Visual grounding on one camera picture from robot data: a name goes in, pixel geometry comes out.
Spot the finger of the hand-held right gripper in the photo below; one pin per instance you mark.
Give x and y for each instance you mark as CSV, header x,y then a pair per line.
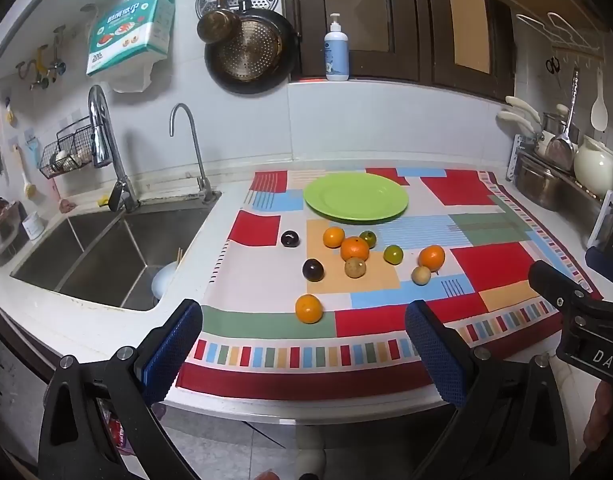
x,y
606,265
553,282

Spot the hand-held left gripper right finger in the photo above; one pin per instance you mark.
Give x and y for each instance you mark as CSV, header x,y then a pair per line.
x,y
436,355

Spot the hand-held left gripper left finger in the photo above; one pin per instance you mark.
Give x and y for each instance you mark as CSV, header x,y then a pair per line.
x,y
171,355

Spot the tan round fruit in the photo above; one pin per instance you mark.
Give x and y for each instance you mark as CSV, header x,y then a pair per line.
x,y
421,275
355,268

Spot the orange tangerine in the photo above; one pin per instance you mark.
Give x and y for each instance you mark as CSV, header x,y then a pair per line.
x,y
432,257
355,248
334,237
309,308

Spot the green tangerine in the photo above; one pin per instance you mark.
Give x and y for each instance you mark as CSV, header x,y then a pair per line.
x,y
369,237
393,254

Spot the dark purple plum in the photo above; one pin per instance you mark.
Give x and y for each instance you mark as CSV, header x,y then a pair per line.
x,y
290,238
313,270

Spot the green plate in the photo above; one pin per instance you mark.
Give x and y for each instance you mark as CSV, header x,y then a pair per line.
x,y
356,197

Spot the person's right hand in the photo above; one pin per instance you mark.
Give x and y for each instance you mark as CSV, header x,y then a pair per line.
x,y
600,420

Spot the steel dish rack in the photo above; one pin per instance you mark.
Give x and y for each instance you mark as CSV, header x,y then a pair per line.
x,y
581,195

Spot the white bowl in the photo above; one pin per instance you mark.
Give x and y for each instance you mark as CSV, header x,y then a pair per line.
x,y
164,281

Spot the colourful patchwork table mat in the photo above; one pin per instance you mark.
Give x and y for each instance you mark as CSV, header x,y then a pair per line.
x,y
266,350

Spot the cream ceramic jug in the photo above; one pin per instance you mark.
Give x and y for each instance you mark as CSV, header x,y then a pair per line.
x,y
593,167

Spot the stainless steel pot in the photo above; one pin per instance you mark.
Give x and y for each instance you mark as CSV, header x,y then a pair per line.
x,y
536,185

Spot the wooden chopsticks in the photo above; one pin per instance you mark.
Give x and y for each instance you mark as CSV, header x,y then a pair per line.
x,y
178,256

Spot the stainless steel sink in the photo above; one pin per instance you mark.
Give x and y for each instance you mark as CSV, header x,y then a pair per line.
x,y
101,255

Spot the metal skimmer ladle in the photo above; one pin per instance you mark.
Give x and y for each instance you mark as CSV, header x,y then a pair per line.
x,y
566,135

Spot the white rice paddle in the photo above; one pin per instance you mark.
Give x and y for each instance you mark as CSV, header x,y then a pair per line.
x,y
599,110

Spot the yellow sponge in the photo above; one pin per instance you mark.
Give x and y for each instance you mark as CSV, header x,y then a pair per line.
x,y
103,202

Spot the pink cloth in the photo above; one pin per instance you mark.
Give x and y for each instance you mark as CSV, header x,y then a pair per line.
x,y
66,206

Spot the white cup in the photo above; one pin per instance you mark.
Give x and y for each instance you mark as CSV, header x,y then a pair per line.
x,y
34,225

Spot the black scissors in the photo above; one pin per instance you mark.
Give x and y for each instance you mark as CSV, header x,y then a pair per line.
x,y
552,66

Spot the thin gooseneck faucet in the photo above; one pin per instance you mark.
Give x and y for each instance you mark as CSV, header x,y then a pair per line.
x,y
194,140

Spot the yellow dish brush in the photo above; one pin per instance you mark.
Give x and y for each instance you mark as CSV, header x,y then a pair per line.
x,y
25,180

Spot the chrome pull-down faucet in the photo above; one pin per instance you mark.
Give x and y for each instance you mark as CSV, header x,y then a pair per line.
x,y
101,130

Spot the white plastic bag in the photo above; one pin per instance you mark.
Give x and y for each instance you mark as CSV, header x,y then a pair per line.
x,y
134,77

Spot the black perforated frying pan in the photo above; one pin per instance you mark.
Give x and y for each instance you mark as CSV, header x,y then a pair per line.
x,y
249,55

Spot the white pump soap bottle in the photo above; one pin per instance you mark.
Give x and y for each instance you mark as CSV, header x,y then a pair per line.
x,y
337,52

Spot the teal paper towel pack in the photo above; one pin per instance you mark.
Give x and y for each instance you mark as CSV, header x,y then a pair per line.
x,y
131,30

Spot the small brass saucepan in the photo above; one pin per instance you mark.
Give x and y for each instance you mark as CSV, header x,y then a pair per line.
x,y
217,25

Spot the dark wooden window frame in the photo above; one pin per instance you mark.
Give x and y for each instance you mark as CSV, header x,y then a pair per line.
x,y
411,25

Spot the yellow wall hooks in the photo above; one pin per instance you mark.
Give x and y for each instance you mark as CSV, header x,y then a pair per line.
x,y
39,62

